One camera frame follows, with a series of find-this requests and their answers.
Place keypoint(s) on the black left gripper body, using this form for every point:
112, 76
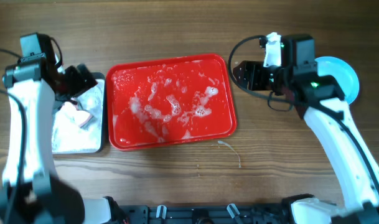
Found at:
80, 78

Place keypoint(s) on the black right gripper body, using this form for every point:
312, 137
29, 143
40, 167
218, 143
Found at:
251, 75

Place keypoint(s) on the pink sponge green scourer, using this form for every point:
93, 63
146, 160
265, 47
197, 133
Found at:
75, 115

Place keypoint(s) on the light blue plate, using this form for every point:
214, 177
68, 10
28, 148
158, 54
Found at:
343, 73

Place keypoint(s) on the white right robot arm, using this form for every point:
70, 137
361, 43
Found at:
320, 102

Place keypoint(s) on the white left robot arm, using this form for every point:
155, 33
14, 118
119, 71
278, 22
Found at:
31, 190

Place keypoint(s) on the red plastic tray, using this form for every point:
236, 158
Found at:
169, 101

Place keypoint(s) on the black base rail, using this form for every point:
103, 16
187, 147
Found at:
269, 213

